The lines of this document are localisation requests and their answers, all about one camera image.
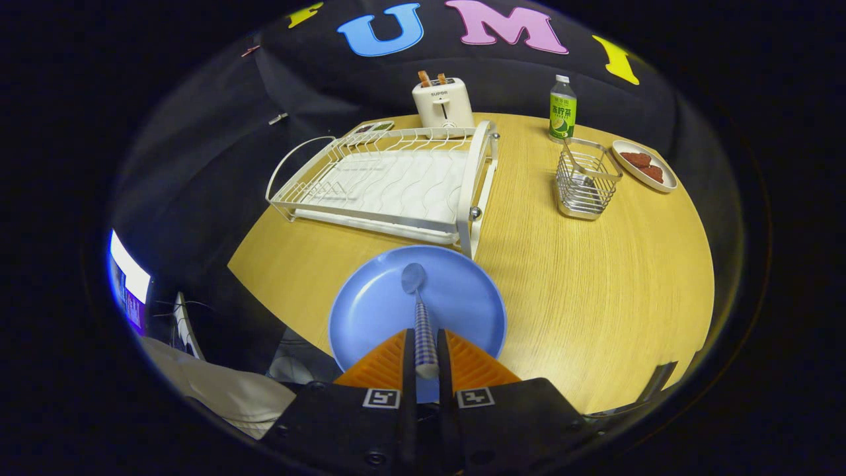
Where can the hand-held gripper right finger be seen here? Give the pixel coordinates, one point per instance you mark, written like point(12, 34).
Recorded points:
point(448, 423)

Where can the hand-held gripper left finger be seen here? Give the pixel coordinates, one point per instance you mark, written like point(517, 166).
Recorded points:
point(408, 410)

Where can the blue plate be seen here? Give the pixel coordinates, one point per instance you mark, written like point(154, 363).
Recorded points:
point(462, 297)

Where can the white plate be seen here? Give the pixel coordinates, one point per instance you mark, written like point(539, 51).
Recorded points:
point(665, 184)

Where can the white cloth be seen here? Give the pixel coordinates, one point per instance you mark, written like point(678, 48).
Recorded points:
point(225, 390)

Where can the white compartment tray with beans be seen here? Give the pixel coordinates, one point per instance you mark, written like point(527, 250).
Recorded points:
point(377, 127)

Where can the white toaster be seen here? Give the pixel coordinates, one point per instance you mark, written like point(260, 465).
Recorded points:
point(443, 109)

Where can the lit monitor screen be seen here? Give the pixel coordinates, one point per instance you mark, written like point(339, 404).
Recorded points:
point(129, 277)

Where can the red meat piece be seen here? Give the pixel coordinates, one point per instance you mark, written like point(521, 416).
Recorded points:
point(652, 174)
point(636, 159)

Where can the green label drink bottle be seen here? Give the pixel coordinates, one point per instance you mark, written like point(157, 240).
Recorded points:
point(562, 116)

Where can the black backdrop cloth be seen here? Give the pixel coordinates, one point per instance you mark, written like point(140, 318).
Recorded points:
point(198, 145)

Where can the black flat bracket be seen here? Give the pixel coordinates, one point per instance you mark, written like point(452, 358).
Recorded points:
point(657, 380)

